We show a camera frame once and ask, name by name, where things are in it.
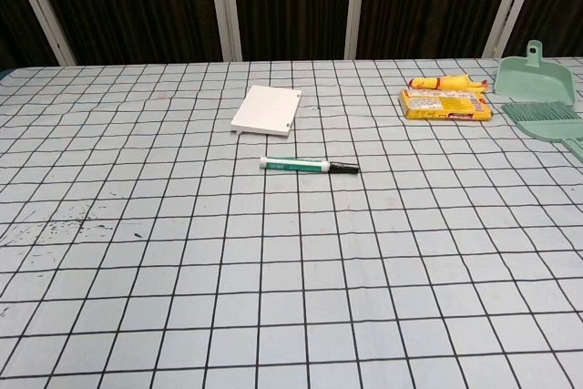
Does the green plastic dustpan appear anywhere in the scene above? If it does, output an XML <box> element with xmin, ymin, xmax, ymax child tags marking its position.
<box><xmin>494</xmin><ymin>40</ymin><xmax>578</xmax><ymax>106</ymax></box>

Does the white green marker body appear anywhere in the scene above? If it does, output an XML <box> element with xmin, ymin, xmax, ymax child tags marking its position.
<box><xmin>260</xmin><ymin>156</ymin><xmax>334</xmax><ymax>176</ymax></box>

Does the light blue checkered tablecloth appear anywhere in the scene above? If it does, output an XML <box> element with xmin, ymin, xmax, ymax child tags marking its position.
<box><xmin>0</xmin><ymin>56</ymin><xmax>583</xmax><ymax>389</ymax></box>

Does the white frame post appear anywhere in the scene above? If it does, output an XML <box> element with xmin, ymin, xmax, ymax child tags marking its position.
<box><xmin>343</xmin><ymin>0</ymin><xmax>369</xmax><ymax>61</ymax></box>
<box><xmin>205</xmin><ymin>0</ymin><xmax>243</xmax><ymax>63</ymax></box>
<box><xmin>484</xmin><ymin>0</ymin><xmax>546</xmax><ymax>59</ymax></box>
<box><xmin>7</xmin><ymin>0</ymin><xmax>77</xmax><ymax>67</ymax></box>

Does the white rectangular board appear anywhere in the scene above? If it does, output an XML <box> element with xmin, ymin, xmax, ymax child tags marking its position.
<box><xmin>230</xmin><ymin>84</ymin><xmax>303</xmax><ymax>139</ymax></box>

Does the yellow rubber chicken toy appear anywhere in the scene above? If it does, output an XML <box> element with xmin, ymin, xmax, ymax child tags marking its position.
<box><xmin>407</xmin><ymin>73</ymin><xmax>491</xmax><ymax>95</ymax></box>

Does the black pen cap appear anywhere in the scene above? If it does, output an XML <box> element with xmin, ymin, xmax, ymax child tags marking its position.
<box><xmin>330</xmin><ymin>161</ymin><xmax>362</xmax><ymax>176</ymax></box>

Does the green hand brush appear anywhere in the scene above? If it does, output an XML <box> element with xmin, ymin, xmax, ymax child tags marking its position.
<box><xmin>500</xmin><ymin>100</ymin><xmax>583</xmax><ymax>158</ymax></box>

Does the yellow snack package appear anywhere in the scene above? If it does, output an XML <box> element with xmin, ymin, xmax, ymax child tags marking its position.
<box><xmin>398</xmin><ymin>87</ymin><xmax>496</xmax><ymax>123</ymax></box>

